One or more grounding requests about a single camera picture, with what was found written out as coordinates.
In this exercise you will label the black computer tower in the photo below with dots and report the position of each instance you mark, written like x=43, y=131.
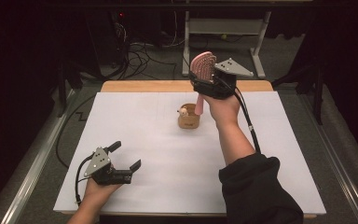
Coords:
x=121, y=31

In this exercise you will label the aluminium rail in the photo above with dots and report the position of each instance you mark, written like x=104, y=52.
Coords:
x=335, y=161
x=34, y=165

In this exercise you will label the person's left hand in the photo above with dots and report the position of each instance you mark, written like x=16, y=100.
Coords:
x=98, y=191

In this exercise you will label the black sleeve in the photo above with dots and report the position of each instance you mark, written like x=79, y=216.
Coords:
x=258, y=193

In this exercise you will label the dark metal stand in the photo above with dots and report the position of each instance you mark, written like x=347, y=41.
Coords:
x=62, y=93
x=317, y=102

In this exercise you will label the pink hair brush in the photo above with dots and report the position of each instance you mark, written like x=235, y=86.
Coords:
x=202, y=63

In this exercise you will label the person's right hand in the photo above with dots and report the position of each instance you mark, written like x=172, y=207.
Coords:
x=225, y=109

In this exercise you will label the small yellow-green ball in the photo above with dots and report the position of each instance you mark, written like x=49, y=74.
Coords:
x=224, y=36

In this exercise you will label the white sheet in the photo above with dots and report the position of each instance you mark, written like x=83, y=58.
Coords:
x=161, y=174

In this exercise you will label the white metal desk frame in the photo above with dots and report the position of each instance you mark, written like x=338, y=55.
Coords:
x=223, y=26

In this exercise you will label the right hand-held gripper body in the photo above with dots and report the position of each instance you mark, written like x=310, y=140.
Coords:
x=227, y=84

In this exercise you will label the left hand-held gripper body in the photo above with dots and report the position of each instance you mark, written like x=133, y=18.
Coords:
x=98, y=161

